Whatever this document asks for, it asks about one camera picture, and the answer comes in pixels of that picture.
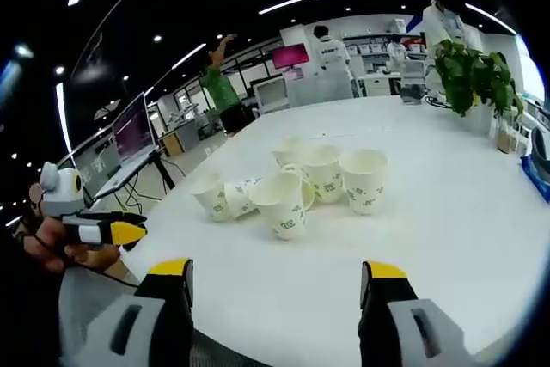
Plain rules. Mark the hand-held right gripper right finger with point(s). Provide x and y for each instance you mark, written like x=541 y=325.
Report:
x=399 y=328

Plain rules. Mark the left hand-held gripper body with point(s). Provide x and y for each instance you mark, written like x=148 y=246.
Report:
x=60 y=195

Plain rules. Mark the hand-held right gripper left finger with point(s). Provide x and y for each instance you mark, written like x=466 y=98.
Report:
x=142 y=324

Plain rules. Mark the cluster of paper cups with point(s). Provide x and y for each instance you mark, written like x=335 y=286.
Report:
x=326 y=178

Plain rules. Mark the person's left hand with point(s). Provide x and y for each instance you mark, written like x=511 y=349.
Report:
x=51 y=242

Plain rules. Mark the person's grey clothing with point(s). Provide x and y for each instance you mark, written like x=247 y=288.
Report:
x=81 y=298

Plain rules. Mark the open silver laptop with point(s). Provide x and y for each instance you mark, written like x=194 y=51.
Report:
x=131 y=130

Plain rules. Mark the white table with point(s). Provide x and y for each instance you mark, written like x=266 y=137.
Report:
x=429 y=234

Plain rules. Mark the blue packet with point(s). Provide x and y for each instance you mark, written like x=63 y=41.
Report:
x=535 y=178

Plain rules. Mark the pink screen monitor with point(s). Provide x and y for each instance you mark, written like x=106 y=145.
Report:
x=290 y=56

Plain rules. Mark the grey office chair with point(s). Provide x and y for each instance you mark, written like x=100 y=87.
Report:
x=412 y=83

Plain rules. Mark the green plant in glass jar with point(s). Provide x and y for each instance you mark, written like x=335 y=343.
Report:
x=468 y=75

